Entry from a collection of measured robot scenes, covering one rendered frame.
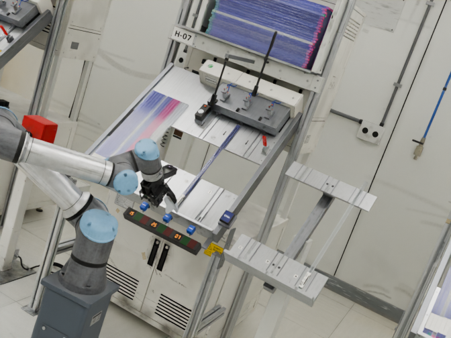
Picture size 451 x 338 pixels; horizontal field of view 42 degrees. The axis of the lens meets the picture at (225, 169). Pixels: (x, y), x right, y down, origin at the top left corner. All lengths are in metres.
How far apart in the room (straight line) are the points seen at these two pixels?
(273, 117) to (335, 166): 1.61
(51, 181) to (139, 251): 0.96
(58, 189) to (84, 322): 0.42
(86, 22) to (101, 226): 1.88
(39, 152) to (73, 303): 0.48
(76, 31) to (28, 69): 1.94
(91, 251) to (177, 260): 0.89
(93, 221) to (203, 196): 0.62
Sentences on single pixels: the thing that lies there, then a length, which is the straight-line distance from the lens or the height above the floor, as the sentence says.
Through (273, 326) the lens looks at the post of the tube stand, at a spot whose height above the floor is 0.48.
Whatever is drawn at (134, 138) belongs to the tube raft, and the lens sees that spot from 2.56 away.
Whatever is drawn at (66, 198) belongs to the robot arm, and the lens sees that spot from 1.95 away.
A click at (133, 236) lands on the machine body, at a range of 2.79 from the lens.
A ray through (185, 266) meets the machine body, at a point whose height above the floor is 0.40.
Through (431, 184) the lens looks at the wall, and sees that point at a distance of 3.97.
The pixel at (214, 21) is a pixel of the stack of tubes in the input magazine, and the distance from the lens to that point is 2.72.
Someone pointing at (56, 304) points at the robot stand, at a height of 0.49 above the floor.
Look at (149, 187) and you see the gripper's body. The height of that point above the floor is 0.86.
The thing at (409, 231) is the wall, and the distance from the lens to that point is 4.03.
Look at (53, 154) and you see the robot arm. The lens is 1.77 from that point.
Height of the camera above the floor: 1.45
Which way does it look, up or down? 13 degrees down
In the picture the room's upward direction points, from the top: 19 degrees clockwise
